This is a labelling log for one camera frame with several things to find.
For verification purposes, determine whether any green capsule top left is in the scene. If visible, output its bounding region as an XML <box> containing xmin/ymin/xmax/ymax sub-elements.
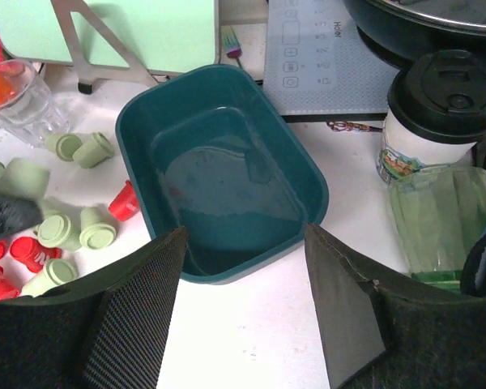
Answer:
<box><xmin>45</xmin><ymin>134</ymin><xmax>83</xmax><ymax>162</ymax></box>

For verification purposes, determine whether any green capsule centre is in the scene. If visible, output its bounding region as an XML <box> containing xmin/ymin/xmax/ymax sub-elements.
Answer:
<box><xmin>0</xmin><ymin>158</ymin><xmax>50</xmax><ymax>200</ymax></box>

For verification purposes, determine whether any metal cutting board stand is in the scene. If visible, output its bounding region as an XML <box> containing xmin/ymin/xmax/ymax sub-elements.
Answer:
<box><xmin>51</xmin><ymin>1</ymin><xmax>159</xmax><ymax>95</ymax></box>

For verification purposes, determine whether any grey induction cooker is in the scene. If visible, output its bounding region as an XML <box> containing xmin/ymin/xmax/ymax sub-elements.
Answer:
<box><xmin>262</xmin><ymin>0</ymin><xmax>398</xmax><ymax>122</ymax></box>

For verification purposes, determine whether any green capsule lower right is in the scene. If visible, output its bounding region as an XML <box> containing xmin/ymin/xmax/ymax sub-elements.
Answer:
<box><xmin>20</xmin><ymin>259</ymin><xmax>78</xmax><ymax>297</ymax></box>

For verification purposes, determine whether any black frying pan with lid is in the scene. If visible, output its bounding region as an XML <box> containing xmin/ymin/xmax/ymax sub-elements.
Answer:
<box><xmin>343</xmin><ymin>0</ymin><xmax>486</xmax><ymax>68</ymax></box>

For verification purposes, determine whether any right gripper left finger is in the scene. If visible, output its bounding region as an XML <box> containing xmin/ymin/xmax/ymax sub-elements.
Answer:
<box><xmin>0</xmin><ymin>227</ymin><xmax>186</xmax><ymax>388</ymax></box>

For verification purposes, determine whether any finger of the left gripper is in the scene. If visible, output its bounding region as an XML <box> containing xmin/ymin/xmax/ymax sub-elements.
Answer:
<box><xmin>0</xmin><ymin>194</ymin><xmax>43</xmax><ymax>240</ymax></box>

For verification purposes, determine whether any green capsule top right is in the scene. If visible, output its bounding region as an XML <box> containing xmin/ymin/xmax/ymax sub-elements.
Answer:
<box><xmin>72</xmin><ymin>132</ymin><xmax>114</xmax><ymax>169</ymax></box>

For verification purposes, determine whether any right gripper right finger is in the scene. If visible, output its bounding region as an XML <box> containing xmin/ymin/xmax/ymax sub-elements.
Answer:
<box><xmin>305</xmin><ymin>224</ymin><xmax>486</xmax><ymax>388</ymax></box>

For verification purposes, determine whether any green capsule cluster lid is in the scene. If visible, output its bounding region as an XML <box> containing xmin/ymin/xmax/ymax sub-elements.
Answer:
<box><xmin>37</xmin><ymin>214</ymin><xmax>82</xmax><ymax>252</ymax></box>

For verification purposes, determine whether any green capsule cluster right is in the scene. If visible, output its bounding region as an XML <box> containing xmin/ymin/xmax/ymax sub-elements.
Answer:
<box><xmin>79</xmin><ymin>207</ymin><xmax>117</xmax><ymax>250</ymax></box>

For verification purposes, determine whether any teal plastic storage basket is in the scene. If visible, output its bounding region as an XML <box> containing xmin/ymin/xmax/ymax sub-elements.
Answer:
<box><xmin>115</xmin><ymin>65</ymin><xmax>330</xmax><ymax>284</ymax></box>

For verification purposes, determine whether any green cutting board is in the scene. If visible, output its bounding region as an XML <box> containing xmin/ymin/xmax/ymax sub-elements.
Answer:
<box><xmin>0</xmin><ymin>0</ymin><xmax>219</xmax><ymax>75</ymax></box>

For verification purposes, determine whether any clear glass tumbler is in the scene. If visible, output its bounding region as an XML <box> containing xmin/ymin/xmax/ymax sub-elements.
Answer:
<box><xmin>0</xmin><ymin>59</ymin><xmax>70</xmax><ymax>147</ymax></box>

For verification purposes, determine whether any green glass tumbler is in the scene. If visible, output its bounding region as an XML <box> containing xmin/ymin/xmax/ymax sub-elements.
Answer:
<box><xmin>388</xmin><ymin>165</ymin><xmax>486</xmax><ymax>293</ymax></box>

